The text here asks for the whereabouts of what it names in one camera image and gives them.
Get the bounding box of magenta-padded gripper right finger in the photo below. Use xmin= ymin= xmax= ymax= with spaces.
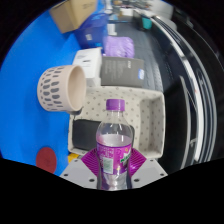
xmin=127 ymin=147 xmax=168 ymax=190

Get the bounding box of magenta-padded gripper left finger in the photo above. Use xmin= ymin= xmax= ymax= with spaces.
xmin=59 ymin=148 xmax=100 ymax=190

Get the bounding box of clear bottle with purple cap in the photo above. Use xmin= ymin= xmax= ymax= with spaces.
xmin=95 ymin=98 xmax=134 ymax=192

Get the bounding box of yellow multimeter with red leads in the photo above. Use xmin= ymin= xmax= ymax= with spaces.
xmin=67 ymin=152 xmax=79 ymax=164

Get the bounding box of flat round red coaster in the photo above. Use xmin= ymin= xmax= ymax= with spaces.
xmin=35 ymin=146 xmax=58 ymax=175

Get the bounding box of white dotted tray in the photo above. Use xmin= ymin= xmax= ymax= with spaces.
xmin=67 ymin=85 xmax=166 ymax=160

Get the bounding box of beige patterned mug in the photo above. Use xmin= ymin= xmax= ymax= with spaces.
xmin=36 ymin=64 xmax=88 ymax=113

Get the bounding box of dark overhead shelf unit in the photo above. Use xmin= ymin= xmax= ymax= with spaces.
xmin=151 ymin=3 xmax=219 ymax=168

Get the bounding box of dark grey box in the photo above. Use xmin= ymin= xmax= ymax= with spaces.
xmin=100 ymin=55 xmax=146 ymax=89

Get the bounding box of white box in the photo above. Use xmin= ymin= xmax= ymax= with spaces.
xmin=72 ymin=47 xmax=103 ymax=88

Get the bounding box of purple plastic bag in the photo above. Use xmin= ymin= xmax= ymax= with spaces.
xmin=102 ymin=35 xmax=136 ymax=60

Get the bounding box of blue box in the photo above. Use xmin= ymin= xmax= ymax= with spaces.
xmin=73 ymin=12 xmax=110 ymax=50

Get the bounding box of teal bin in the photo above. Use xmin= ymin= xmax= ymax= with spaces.
xmin=141 ymin=16 xmax=153 ymax=31

